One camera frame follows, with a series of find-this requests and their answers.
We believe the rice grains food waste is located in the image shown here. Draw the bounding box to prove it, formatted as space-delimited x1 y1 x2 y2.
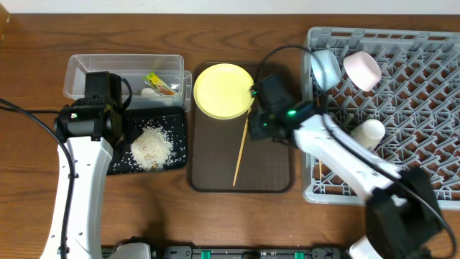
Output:
111 114 187 172

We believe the white tissue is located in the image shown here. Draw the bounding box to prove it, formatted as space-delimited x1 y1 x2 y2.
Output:
141 87 159 98

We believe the wooden chopstick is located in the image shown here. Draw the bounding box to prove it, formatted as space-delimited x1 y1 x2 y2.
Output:
316 97 323 182
232 108 251 187

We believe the green yellow snack wrapper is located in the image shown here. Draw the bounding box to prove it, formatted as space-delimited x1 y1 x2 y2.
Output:
144 71 176 96

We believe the light blue bowl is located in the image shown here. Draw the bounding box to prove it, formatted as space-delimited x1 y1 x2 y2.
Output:
310 50 341 91

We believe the white cup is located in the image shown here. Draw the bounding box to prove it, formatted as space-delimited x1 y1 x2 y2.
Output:
350 119 386 150

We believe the white bowl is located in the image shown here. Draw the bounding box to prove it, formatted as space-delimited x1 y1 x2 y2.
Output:
343 51 382 91

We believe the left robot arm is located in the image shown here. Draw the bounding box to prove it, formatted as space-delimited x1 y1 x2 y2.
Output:
42 104 127 258

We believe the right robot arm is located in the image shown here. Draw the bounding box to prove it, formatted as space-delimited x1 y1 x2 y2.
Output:
248 102 453 258

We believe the grey dishwasher rack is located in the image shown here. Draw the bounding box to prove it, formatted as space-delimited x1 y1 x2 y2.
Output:
304 27 459 210

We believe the black plastic bin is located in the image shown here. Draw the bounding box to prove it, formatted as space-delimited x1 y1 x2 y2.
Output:
106 106 188 176

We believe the yellow plate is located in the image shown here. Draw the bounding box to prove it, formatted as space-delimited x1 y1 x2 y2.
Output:
193 63 254 119

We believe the clear plastic bin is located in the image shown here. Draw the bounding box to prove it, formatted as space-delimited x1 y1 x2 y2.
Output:
63 54 193 112

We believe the brown serving tray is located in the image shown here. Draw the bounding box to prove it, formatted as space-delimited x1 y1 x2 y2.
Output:
187 102 295 193

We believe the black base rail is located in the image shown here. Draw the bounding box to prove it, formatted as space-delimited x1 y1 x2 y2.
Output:
101 237 349 259

